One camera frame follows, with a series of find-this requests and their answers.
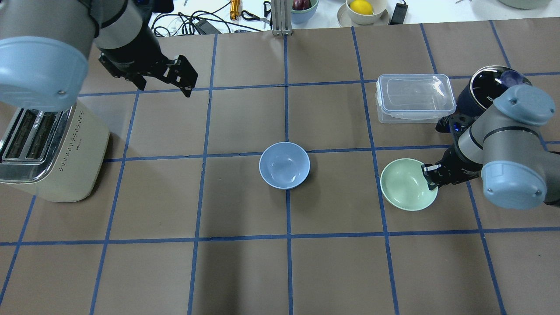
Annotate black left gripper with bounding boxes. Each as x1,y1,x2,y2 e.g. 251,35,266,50
100,31,198,98

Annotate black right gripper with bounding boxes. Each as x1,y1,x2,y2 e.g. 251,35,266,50
421,115,482,191

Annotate light green bowl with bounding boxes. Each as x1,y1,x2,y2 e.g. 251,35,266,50
380,158,438,211

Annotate light blue bowl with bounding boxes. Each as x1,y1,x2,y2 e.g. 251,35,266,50
258,142,311,191

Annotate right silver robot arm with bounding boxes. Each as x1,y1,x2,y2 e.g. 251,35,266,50
422,84,560,210

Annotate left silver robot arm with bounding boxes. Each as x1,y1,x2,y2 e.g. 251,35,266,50
0,0,198,112

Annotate blue bowl with fruit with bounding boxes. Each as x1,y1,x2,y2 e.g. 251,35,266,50
290,0,319,24

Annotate beige bowl with lemon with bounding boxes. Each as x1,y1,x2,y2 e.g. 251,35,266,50
337,0,390,27

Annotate clear plastic lidded container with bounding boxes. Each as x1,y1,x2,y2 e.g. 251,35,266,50
376,73,457,124

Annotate black scissors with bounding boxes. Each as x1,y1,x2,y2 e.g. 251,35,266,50
241,1,273,25

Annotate dark blue saucepan with lid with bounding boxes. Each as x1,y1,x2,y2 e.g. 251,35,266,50
456,65,532,117

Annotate cream and chrome toaster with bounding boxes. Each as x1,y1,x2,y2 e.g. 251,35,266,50
0,101,110,202

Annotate black power adapter brick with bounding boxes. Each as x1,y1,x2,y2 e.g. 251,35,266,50
389,0,408,25

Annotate orange handled tool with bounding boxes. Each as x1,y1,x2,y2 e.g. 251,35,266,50
229,0,241,21

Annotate aluminium frame post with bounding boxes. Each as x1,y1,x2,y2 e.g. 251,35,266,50
270,0,293,36

